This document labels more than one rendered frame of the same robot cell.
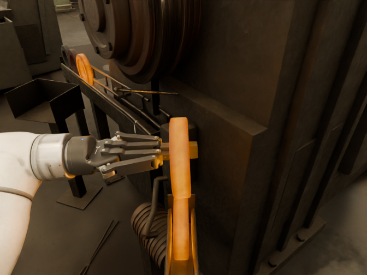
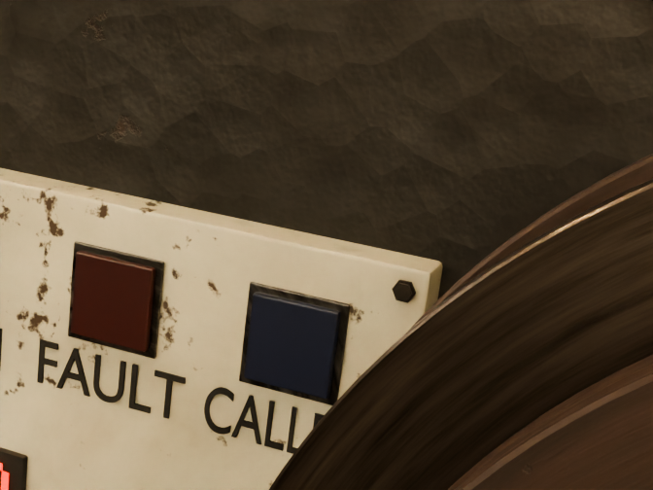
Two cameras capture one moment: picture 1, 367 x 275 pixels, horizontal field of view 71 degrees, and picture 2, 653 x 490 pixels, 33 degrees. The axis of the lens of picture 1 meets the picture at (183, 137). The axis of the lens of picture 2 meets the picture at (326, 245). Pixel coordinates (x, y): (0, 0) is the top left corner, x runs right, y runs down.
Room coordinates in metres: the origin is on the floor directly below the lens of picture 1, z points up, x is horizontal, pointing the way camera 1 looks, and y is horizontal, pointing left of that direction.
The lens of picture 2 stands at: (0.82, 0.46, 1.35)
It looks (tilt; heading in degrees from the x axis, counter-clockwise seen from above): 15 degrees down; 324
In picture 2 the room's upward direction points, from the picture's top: 7 degrees clockwise
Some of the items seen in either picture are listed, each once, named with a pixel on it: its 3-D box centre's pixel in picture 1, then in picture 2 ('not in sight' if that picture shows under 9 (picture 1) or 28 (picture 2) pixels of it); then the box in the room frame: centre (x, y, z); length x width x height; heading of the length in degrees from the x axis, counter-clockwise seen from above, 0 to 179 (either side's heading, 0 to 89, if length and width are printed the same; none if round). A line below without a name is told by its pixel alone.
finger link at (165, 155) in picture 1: (165, 158); not in sight; (0.37, 0.03, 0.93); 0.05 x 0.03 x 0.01; 91
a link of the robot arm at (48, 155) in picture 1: (60, 156); not in sight; (0.39, 0.24, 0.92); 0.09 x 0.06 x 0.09; 1
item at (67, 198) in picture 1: (62, 148); not in sight; (1.16, 0.68, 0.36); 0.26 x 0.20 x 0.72; 71
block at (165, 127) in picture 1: (179, 154); not in sight; (0.70, 0.01, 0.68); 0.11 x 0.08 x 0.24; 126
